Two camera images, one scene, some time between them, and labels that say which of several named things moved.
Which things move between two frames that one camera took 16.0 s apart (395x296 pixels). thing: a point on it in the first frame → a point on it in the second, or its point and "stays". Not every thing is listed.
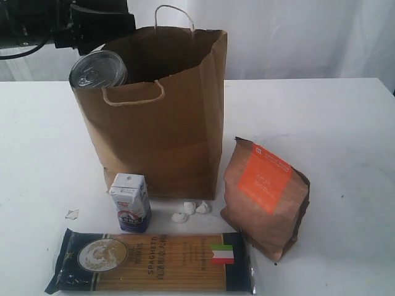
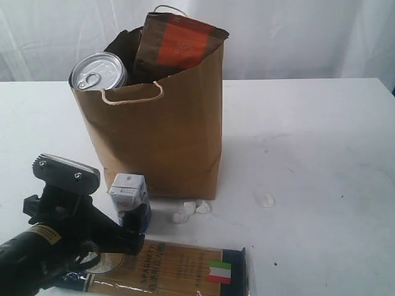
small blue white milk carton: (129, 192) stays
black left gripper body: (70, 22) → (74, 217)
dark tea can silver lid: (99, 69) stays
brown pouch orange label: (265, 198) → (170, 42)
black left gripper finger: (92, 29) → (76, 177)
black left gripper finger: (113, 5) → (132, 239)
